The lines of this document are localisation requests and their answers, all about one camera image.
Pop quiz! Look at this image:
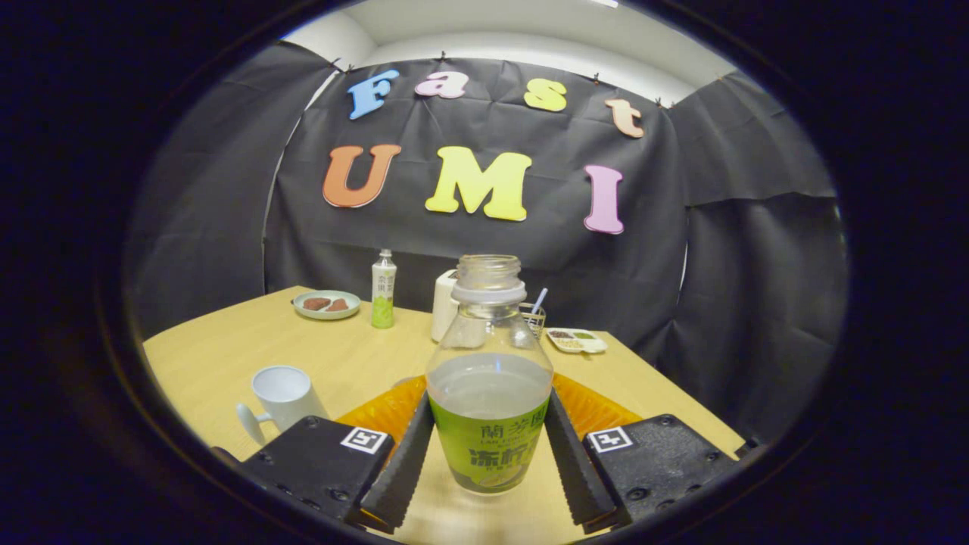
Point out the white toaster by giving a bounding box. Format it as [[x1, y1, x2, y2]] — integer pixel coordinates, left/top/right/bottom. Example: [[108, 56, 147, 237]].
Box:
[[431, 269, 463, 343]]

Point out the white divided dish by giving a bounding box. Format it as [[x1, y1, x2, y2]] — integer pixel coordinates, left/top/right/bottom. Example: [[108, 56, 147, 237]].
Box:
[[545, 327, 609, 355]]

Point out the pale green plate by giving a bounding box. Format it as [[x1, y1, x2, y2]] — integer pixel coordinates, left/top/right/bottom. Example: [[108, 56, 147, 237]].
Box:
[[292, 290, 362, 321]]

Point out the wooden table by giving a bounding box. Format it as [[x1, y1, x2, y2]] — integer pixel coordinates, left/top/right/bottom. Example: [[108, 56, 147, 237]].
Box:
[[142, 285, 746, 545]]

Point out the green label juice bottle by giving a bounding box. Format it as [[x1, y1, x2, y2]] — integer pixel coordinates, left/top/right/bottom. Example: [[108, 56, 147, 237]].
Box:
[[425, 254, 555, 496]]

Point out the white cup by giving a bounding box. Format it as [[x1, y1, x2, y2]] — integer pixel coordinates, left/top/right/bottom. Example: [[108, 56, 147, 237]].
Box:
[[236, 366, 330, 446]]

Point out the tall white green drink bottle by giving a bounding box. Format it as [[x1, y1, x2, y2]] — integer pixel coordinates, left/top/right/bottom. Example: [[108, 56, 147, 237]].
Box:
[[370, 249, 398, 330]]

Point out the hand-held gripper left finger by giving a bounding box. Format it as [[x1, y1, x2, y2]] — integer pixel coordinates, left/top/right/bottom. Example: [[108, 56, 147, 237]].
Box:
[[241, 375, 436, 534]]

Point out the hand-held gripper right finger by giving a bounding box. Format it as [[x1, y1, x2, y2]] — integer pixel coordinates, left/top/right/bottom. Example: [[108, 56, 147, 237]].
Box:
[[544, 372, 739, 534]]

